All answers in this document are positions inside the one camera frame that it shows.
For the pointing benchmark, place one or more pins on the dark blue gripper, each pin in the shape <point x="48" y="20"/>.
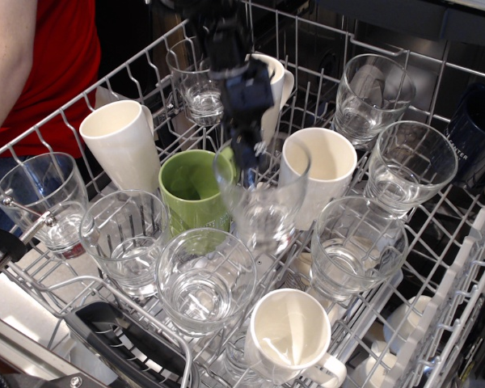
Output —
<point x="255" y="76"/>

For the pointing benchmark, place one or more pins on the clear drinking glass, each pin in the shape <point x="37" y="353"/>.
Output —
<point x="264" y="200"/>

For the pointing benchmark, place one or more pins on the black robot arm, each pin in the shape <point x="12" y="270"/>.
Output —
<point x="222" y="32"/>

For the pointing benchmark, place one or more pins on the white cup centre right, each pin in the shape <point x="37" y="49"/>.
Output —
<point x="332" y="160"/>

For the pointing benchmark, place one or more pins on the tall white cup left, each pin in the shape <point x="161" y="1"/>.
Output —
<point x="120" y="136"/>

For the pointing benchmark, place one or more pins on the green ceramic mug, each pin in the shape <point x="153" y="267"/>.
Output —
<point x="189" y="191"/>

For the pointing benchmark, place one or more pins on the clear glass back left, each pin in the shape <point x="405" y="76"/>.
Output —
<point x="200" y="94"/>

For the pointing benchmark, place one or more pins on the white mug at back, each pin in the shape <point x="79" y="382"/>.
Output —
<point x="277" y="89"/>

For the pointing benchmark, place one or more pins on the white mug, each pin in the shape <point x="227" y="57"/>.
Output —
<point x="288" y="337"/>
<point x="277" y="89"/>

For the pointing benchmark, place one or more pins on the clear glass front centre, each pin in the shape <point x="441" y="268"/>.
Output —
<point x="206" y="279"/>

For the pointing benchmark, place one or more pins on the clear glass back right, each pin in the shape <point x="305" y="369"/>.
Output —
<point x="374" y="92"/>

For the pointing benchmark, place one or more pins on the clear glass front left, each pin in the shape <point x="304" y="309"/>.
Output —
<point x="125" y="232"/>

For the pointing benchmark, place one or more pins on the clear glass front right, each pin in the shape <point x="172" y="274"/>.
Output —
<point x="357" y="244"/>

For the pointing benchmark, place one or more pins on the white mug at front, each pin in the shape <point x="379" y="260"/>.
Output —
<point x="288" y="337"/>

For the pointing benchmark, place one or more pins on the clear glass far left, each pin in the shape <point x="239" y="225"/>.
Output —
<point x="47" y="182"/>

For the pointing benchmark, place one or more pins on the person in red shirt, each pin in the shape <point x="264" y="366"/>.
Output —
<point x="49" y="53"/>

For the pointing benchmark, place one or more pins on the navy blue mug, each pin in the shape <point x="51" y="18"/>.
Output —
<point x="466" y="133"/>

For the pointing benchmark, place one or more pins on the black clamp with metal screw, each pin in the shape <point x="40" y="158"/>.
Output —
<point x="12" y="247"/>

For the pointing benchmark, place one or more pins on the grey wire dishwasher rack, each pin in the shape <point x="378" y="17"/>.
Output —
<point x="442" y="45"/>

